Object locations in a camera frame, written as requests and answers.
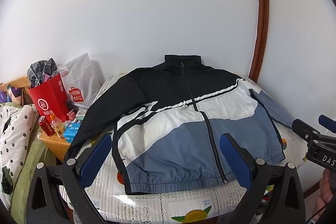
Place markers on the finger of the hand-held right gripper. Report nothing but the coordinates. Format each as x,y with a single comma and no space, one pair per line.
305,129
328,123

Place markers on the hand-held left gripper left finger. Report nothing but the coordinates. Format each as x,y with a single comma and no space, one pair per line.
95,155

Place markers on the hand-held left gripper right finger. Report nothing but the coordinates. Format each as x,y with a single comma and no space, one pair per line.
236,158

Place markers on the black white blue zip jacket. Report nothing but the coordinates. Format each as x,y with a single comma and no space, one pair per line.
168,108

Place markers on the person's right hand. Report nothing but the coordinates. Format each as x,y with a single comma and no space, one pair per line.
329,187

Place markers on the blue tissue box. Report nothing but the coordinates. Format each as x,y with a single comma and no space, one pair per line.
72,132

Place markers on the wooden nightstand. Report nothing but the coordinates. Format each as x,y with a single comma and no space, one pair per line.
56,146

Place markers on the white remote control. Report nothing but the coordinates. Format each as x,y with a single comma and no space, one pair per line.
82,113

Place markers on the small pink container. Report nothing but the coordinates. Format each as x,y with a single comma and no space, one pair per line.
71,115

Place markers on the orange drink bottle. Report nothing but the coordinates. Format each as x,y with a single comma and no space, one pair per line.
57,125

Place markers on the red drink can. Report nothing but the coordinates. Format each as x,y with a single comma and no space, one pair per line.
46,126

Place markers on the green bed sheet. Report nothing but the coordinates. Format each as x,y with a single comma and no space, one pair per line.
31,161

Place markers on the red paper bag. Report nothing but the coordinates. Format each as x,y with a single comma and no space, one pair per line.
50,98

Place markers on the fruit print tablecloth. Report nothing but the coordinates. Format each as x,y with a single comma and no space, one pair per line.
157,204

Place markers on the white plastic shopping bag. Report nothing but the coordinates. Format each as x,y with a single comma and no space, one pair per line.
84,77

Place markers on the white floral blanket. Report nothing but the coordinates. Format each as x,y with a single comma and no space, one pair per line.
13,140

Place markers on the grey plaid cloth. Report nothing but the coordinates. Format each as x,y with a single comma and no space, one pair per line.
42,69

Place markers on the purple patterned cloth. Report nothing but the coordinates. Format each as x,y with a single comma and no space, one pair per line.
15,92

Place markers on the wooden bed headboard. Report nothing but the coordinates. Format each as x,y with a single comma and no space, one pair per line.
22,82

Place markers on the brown wooden door frame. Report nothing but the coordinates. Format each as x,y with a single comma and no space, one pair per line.
262,16

